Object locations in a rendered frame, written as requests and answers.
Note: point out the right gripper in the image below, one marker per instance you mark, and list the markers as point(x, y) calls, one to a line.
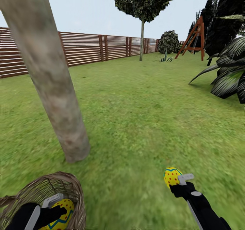
point(178, 190)

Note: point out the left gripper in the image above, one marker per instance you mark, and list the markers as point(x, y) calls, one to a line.
point(51, 215)

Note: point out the wicker basket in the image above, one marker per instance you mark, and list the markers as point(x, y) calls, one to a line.
point(78, 218)

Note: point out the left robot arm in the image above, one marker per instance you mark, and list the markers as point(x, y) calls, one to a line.
point(31, 217)

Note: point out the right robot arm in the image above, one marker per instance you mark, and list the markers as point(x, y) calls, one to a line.
point(199, 206)

